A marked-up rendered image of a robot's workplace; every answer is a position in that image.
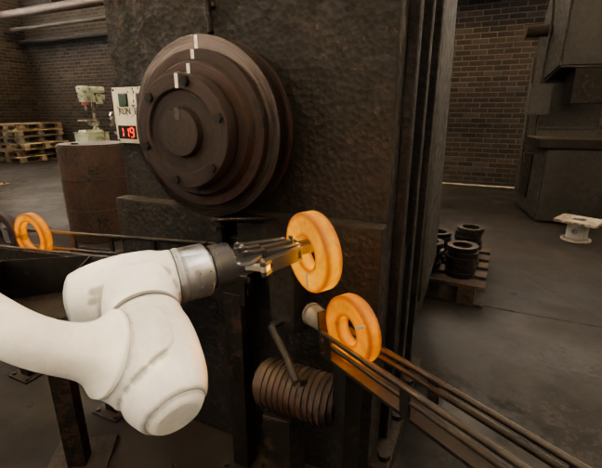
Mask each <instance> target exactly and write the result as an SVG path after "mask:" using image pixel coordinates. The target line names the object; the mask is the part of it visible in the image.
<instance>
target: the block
mask: <svg viewBox="0 0 602 468"><path fill-rule="evenodd" d="M269 278H270V315H271V322H273V321H275V320H277V319H282V320H283V322H284V323H283V325H282V326H280V327H278V328H276V329H277V331H278V332H283V333H287V334H291V335H293V334H296V333H297V332H298V331H299V329H300V328H301V327H302V326H303V325H304V324H305V323H304V321H303V320H302V311H303V309H304V308H305V306H306V305H307V304H308V290H307V289H305V288H304V287H303V286H302V284H301V283H300V282H299V280H298V279H297V277H296V275H295V274H294V271H293V269H292V266H291V265H289V266H286V267H283V268H281V269H278V270H276V271H273V272H272V273H270V274H269Z"/></svg>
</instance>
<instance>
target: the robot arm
mask: <svg viewBox="0 0 602 468"><path fill-rule="evenodd" d="M288 237H289V240H287V239H286V238H284V237H281V238H276V239H269V240H256V241H249V242H235V243H234V249H231V248H230V246H229V245H228V244H227V243H225V242H221V243H218V244H213V245H208V246H205V247H204V246H203V245H201V244H200V243H197V244H192V245H189V246H184V247H179V248H172V249H171V250H164V251H151V250H147V251H138V252H132V253H123V254H119V255H115V256H112V257H108V258H105V259H101V260H99V261H97V262H94V263H91V264H89V265H86V266H83V267H80V268H78V269H76V270H75V271H73V272H72V273H70V274H69V275H68V276H67V277H66V279H65V282H64V286H63V303H64V307H65V310H66V314H67V317H68V320H69V321H64V320H59V319H55V318H50V317H47V316H44V315H41V314H39V313H36V312H34V311H32V310H31V309H29V308H27V307H25V306H23V305H20V304H18V303H16V302H15V301H13V300H11V299H9V298H8V297H6V296H4V295H3V294H1V293H0V360H1V361H4V362H5V363H8V364H11V365H13V366H16V367H19V368H22V369H25V370H28V371H34V372H38V373H43V374H46V375H50V376H55V377H59V378H64V379H69V380H72V381H75V382H77V383H79V384H80V385H81V386H82V387H83V388H84V389H85V391H86V393H87V395H88V396H89V397H90V398H92V399H97V400H101V401H103V402H105V403H107V404H109V405H111V406H112V407H113V408H114V409H115V410H119V411H120V412H122V414H123V416H124V419H125V420H126V421H127V422H128V423H129V424H130V425H131V426H133V427H134V428H135V429H137V430H138V431H139V432H141V433H142V434H145V435H148V436H165V435H168V434H171V433H174V432H175V431H177V430H179V429H181V428H182V427H184V426H185V425H187V424H188V423H189V422H190V421H192V420H193V419H194V418H195V417H196V415H197V414H198V413H199V411H200V410H201V408H202V405H203V402H204V398H205V397H206V395H207V390H208V372H207V366H206V362H205V357H204V354H203V349H202V346H201V344H200V341H199V338H198V336H197V333H196V331H195V330H194V328H193V326H192V324H191V322H190V319H189V317H188V316H187V315H186V313H185V312H184V311H183V309H182V307H181V305H180V304H185V303H187V302H189V301H192V300H196V299H200V298H203V297H206V296H210V295H212V294H213V292H214V290H217V289H221V288H224V287H228V286H231V285H234V284H235V283H236V281H237V278H238V277H239V276H240V275H241V274H250V273H253V272H255V271H259V272H260V274H261V277H266V276H268V275H269V274H270V273H272V272H273V271H276V270H278V269H281V268H283V267H287V266H289V265H291V264H294V263H296V262H299V261H301V260H303V254H309V253H313V252H314V250H313V247H312V245H311V243H310V241H309V240H308V238H306V237H301V238H296V239H294V238H293V236H292V235H289V236H288Z"/></svg>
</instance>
